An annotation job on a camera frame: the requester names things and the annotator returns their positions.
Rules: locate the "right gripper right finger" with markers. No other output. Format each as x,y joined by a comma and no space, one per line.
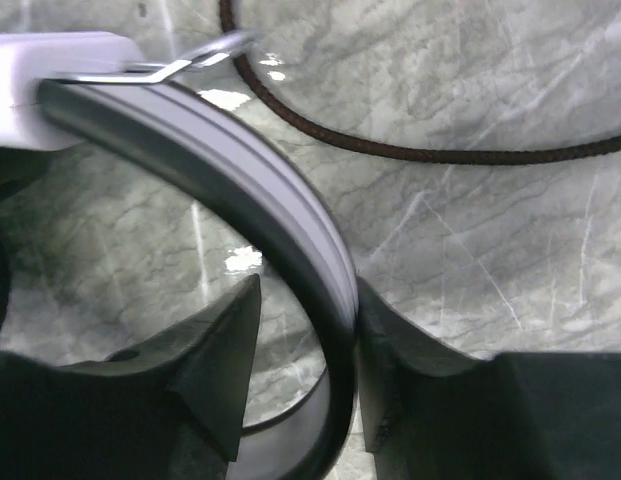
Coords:
431,412

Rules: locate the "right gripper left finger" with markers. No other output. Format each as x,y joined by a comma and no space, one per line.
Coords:
170,407

